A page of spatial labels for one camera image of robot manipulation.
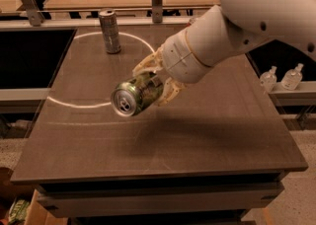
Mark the left metal rail bracket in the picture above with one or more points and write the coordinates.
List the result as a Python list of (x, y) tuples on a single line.
[(34, 14)]

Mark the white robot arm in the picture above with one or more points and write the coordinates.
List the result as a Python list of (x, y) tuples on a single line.
[(231, 28)]

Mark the middle metal rail bracket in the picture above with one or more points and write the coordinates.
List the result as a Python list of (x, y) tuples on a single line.
[(156, 0)]

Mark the clear sanitizer bottle left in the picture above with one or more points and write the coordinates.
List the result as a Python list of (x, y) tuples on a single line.
[(269, 79)]

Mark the clear sanitizer bottle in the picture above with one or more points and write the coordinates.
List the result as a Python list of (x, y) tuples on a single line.
[(269, 79), (292, 78)]

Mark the red Coca-Cola can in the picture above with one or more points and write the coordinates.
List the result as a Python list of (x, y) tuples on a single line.
[(191, 21)]

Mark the cardboard box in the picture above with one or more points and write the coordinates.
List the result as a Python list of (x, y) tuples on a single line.
[(37, 215)]

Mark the metal rail bracket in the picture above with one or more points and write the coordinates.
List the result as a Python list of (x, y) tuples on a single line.
[(34, 14), (156, 0)]

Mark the green soda can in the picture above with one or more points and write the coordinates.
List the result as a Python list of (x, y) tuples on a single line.
[(135, 95)]

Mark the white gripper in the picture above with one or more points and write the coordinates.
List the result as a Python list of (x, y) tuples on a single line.
[(179, 60)]

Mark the clear sanitizer bottle right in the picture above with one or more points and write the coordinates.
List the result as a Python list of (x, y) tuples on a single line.
[(292, 78)]

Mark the green printed package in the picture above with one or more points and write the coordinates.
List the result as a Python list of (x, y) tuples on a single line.
[(18, 211)]

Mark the tall silver energy can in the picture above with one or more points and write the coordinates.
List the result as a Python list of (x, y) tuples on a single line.
[(110, 30)]

